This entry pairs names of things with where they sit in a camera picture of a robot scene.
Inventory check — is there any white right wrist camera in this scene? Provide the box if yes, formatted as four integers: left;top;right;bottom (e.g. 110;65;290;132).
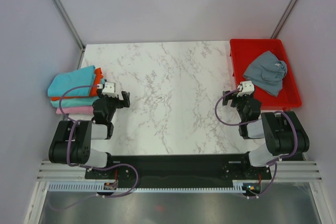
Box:
237;80;255;97

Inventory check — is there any folded pink t shirt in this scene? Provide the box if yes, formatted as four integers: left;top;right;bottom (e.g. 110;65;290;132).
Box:
50;91;99;115

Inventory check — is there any red plastic bin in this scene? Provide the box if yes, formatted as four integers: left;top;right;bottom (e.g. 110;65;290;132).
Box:
230;39;302;110

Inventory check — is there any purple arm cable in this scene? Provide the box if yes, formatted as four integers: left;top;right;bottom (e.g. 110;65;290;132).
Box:
214;90;299;200
59;84;140;210

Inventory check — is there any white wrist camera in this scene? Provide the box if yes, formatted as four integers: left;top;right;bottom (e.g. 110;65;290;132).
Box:
237;80;255;97
97;82;117;98

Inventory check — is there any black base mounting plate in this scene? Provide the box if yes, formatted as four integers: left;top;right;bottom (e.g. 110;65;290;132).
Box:
85;154;271;187

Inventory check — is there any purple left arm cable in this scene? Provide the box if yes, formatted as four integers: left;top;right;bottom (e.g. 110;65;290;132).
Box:
59;84;140;210

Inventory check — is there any aluminium frame rail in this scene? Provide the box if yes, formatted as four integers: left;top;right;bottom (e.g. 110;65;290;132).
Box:
37;161;322;183

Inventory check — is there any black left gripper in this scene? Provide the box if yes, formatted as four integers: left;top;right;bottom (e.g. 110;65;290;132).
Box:
97;89;130;122

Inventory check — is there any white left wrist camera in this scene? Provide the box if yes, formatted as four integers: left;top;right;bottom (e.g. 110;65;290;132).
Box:
97;82;117;98

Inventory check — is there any grey slotted cable duct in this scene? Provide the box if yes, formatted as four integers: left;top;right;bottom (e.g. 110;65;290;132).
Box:
48;180;260;193

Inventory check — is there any folded red t shirt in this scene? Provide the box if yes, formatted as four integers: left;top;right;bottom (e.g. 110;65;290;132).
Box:
47;65;103;101

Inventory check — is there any grey t shirt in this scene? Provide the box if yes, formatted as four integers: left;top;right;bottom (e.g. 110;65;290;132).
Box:
243;51;288;97

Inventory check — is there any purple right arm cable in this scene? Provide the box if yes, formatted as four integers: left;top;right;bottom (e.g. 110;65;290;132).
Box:
214;90;299;200

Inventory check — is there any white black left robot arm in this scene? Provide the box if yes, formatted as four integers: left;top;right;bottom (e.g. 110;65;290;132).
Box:
48;91;130;178

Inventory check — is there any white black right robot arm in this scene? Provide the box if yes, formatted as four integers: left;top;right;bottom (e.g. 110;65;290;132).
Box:
215;90;310;179

